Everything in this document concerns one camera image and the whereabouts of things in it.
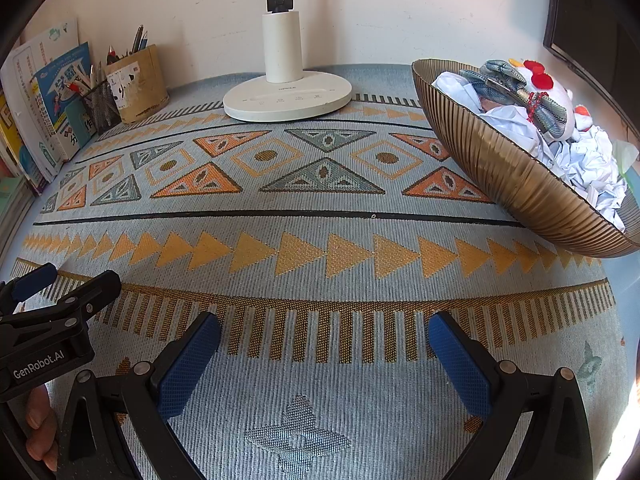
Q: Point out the white plush with red bow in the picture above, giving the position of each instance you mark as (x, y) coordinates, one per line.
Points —
(560, 92)

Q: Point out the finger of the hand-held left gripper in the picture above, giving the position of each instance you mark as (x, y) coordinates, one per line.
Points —
(30, 280)
(97, 290)

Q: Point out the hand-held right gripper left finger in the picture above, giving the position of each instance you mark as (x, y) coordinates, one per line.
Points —
(190, 365)

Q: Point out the blue cover workbook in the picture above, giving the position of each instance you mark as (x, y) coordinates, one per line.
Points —
(55, 90)

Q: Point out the pile of papers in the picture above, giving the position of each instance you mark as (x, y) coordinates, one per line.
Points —
(590, 170)

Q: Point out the black monitor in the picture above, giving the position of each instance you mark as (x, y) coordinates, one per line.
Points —
(590, 20)

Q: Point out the brown ribbed glass bowl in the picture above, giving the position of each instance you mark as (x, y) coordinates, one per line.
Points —
(510, 180)

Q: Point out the black mesh pen holder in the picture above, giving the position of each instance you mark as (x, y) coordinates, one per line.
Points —
(102, 107)

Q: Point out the teal cover booklet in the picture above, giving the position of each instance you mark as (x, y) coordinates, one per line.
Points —
(82, 127)

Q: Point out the tan bamboo pen holder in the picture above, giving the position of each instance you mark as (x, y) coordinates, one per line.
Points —
(140, 90)

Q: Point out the person's left hand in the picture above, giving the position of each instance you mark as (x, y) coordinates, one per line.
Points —
(42, 435)

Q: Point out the light green plastic packet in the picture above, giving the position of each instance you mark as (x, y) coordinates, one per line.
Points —
(627, 155)

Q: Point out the patterned woven mat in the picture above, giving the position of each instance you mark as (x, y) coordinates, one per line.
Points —
(320, 270)

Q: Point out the grey plaid fabric bow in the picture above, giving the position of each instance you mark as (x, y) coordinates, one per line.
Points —
(495, 77)

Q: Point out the stack of green books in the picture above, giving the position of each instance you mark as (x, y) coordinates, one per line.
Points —
(10, 195)

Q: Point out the white desk lamp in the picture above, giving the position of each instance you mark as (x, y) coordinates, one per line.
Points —
(285, 95)

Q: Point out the bunch of pens and pencils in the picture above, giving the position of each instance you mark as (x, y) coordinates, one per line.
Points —
(137, 40)
(92, 80)

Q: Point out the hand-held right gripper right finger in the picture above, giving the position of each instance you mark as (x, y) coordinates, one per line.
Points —
(460, 370)

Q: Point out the row of upright books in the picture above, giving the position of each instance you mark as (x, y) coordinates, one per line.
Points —
(10, 145)
(25, 65)

